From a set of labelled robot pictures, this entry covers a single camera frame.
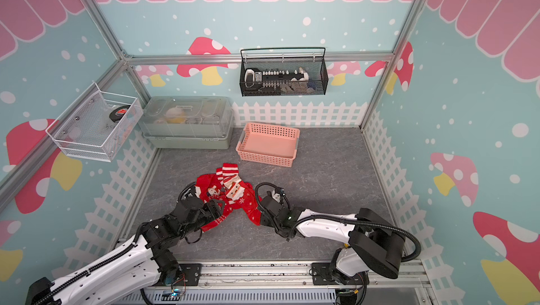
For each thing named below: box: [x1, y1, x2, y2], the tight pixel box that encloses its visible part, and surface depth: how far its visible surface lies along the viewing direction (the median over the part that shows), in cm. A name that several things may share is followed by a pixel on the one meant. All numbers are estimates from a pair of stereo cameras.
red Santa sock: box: [223, 179, 263, 227], surface depth 93 cm
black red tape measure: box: [108, 104, 131, 123], surface depth 80 cm
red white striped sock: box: [215, 163, 242, 190], surface depth 101 cm
